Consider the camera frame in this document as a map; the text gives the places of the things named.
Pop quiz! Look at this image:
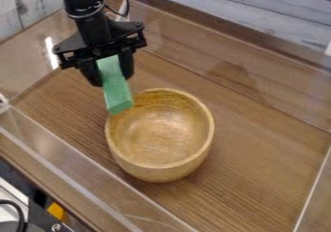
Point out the clear acrylic corner bracket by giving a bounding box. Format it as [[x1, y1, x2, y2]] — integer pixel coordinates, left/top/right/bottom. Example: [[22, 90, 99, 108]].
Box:
[[105, 0, 130, 22]]

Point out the black device with yellow label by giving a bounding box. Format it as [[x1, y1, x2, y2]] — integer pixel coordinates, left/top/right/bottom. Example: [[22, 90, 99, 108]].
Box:
[[27, 189, 85, 232]]

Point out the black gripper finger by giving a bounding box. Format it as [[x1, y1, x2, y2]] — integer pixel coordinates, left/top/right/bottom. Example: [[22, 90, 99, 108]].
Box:
[[120, 48, 134, 79], [79, 60, 102, 87]]

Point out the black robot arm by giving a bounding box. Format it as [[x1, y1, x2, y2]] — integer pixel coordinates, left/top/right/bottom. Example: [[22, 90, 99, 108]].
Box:
[[53, 0, 148, 87]]

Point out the green rectangular block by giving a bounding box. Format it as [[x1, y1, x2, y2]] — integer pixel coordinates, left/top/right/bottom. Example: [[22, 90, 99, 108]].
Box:
[[97, 55, 133, 115]]

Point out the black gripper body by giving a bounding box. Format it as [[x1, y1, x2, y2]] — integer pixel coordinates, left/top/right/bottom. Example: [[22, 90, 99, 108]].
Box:
[[54, 12, 148, 70]]

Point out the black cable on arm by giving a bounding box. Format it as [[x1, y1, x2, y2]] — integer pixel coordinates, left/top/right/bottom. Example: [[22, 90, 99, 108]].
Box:
[[102, 0, 132, 18]]

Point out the black cable bottom left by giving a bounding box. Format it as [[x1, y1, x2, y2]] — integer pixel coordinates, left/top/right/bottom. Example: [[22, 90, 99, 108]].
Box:
[[0, 199, 28, 232]]

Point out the clear acrylic tray wall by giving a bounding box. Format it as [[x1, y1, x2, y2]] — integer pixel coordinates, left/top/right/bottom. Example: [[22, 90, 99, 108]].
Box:
[[0, 102, 199, 232]]

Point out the brown wooden bowl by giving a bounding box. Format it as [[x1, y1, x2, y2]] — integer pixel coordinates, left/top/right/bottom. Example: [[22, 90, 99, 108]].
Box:
[[105, 88, 216, 183]]

